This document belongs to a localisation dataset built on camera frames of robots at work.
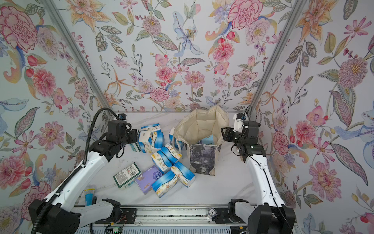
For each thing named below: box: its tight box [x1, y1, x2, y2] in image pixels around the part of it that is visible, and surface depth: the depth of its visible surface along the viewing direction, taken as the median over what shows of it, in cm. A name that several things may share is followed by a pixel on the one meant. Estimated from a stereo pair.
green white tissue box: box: [112, 162, 143, 191], surface depth 84 cm
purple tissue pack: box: [134, 165, 164, 195], surface depth 83 cm
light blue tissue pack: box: [196, 134, 215, 145], surface depth 94 cm
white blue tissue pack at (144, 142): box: [138, 130, 153, 154], surface depth 93 cm
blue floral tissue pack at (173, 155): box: [161, 142, 183, 165], surface depth 90 cm
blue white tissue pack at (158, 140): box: [140, 123, 165, 149], surface depth 99 cm
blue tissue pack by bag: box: [168, 127, 185, 151], surface depth 92 cm
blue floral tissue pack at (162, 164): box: [150, 150, 173, 175], surface depth 86 cm
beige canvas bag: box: [172, 105, 230, 176], surface depth 87 cm
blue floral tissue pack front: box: [150, 170, 178, 199], surface depth 78 cm
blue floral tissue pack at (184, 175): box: [170, 161, 196, 188], surface depth 82 cm
